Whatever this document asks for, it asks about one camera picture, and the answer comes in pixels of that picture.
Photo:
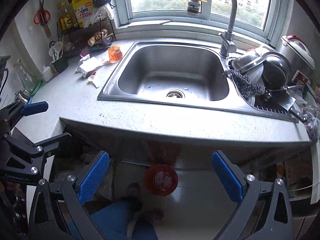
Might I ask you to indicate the stainless steel kitchen sink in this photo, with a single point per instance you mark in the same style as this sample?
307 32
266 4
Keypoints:
180 74

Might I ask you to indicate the black utensil holder cup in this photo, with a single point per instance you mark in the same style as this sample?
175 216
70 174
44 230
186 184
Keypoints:
60 65

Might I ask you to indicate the orange handled scissors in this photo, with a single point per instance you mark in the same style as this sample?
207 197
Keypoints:
42 17

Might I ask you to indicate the green glass jar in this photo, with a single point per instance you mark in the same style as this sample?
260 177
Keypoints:
29 82

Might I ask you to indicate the grey gooseneck faucet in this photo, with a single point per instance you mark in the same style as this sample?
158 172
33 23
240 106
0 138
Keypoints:
212 10

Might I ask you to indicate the steel mixing bowl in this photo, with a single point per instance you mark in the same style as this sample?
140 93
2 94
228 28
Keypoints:
247 62

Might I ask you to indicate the ginger root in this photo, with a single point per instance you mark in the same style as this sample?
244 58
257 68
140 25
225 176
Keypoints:
97 37

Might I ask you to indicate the white paper towel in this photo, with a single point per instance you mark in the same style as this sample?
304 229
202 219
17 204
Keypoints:
92 64

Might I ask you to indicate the black wire rack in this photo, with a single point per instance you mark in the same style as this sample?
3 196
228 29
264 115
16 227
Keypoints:
75 39

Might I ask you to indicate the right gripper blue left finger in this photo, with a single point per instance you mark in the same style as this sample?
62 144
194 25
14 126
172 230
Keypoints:
79 189

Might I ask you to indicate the orange plastic cup wrapper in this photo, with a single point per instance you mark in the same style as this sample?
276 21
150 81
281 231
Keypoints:
114 54

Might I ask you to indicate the black scouring cloth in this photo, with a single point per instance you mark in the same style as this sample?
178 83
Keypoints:
246 88

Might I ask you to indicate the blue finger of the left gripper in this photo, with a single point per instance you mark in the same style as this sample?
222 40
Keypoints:
53 144
13 112

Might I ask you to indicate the red trash bin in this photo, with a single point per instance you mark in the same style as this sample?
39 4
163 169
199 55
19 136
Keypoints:
160 180

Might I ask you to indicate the kitchen cleaver knife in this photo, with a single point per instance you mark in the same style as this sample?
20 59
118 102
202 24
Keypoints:
286 102

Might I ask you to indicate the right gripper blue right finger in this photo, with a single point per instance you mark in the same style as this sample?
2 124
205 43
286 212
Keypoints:
240 190

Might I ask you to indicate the white rice cooker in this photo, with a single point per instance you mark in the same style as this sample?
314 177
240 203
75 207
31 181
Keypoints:
299 57

